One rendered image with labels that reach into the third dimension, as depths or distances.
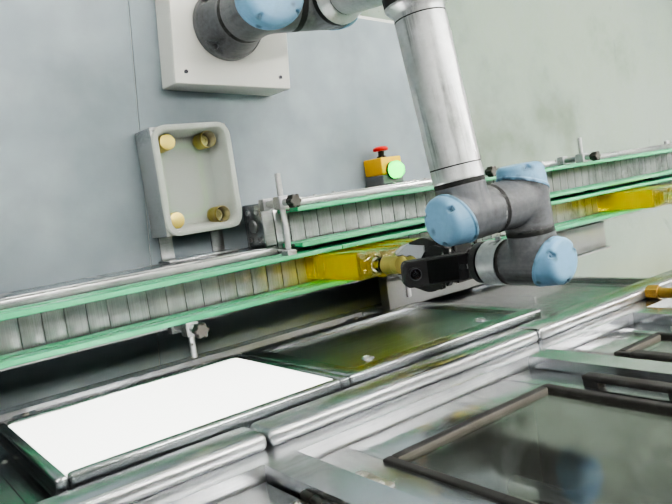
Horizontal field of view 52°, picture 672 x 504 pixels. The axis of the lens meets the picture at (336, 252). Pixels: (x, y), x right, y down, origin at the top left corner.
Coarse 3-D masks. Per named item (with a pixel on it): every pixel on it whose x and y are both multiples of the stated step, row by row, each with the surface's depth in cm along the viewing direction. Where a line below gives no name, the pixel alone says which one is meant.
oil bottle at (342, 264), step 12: (336, 252) 144; (348, 252) 140; (360, 252) 137; (372, 252) 137; (312, 264) 149; (324, 264) 145; (336, 264) 142; (348, 264) 138; (360, 264) 136; (312, 276) 149; (324, 276) 146; (336, 276) 142; (348, 276) 139; (360, 276) 136; (372, 276) 136
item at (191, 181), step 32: (160, 128) 136; (192, 128) 140; (224, 128) 144; (160, 160) 136; (192, 160) 148; (224, 160) 146; (160, 192) 136; (192, 192) 147; (224, 192) 148; (192, 224) 147; (224, 224) 144
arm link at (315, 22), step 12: (312, 0) 132; (324, 0) 131; (336, 0) 129; (348, 0) 127; (360, 0) 124; (372, 0) 123; (312, 12) 134; (324, 12) 132; (336, 12) 132; (348, 12) 131; (360, 12) 137; (312, 24) 136; (324, 24) 136; (336, 24) 135; (348, 24) 141
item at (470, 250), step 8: (432, 248) 121; (440, 248) 120; (448, 248) 119; (456, 248) 120; (464, 248) 121; (472, 248) 115; (472, 256) 114; (472, 264) 114; (472, 272) 114; (464, 280) 121; (480, 280) 115
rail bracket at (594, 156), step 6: (582, 150) 201; (564, 156) 206; (576, 156) 202; (582, 156) 200; (588, 156) 199; (594, 156) 197; (600, 156) 198; (558, 162) 207; (564, 162) 206; (576, 162) 202
